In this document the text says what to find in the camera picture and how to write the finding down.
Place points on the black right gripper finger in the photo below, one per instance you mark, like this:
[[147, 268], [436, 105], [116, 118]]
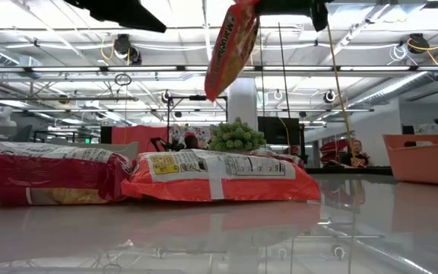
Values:
[[285, 7]]

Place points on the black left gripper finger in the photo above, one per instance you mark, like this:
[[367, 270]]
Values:
[[120, 13]]

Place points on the orange Maruchan ramen pack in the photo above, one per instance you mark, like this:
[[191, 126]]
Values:
[[204, 186], [230, 49]]

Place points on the maroon Maruchan ramen pack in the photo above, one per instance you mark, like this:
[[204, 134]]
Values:
[[283, 157], [51, 175]]

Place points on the black ceiling device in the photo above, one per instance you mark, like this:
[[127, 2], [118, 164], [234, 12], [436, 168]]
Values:
[[418, 42], [123, 45]]

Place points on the black monitor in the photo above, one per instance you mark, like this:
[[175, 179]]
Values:
[[276, 131]]

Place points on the red partition panel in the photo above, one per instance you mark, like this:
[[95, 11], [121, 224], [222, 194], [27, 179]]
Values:
[[135, 139]]

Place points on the red shelving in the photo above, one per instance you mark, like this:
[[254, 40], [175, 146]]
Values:
[[333, 146]]

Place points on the green plant in grey pot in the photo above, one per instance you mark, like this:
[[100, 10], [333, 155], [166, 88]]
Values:
[[236, 139]]

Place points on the person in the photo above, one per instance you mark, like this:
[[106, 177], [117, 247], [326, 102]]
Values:
[[191, 141], [356, 152]]

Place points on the white statue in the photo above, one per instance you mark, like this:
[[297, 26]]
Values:
[[1, 118]]

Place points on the salmon plastic bin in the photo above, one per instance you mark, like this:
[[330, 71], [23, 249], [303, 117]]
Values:
[[424, 163]]

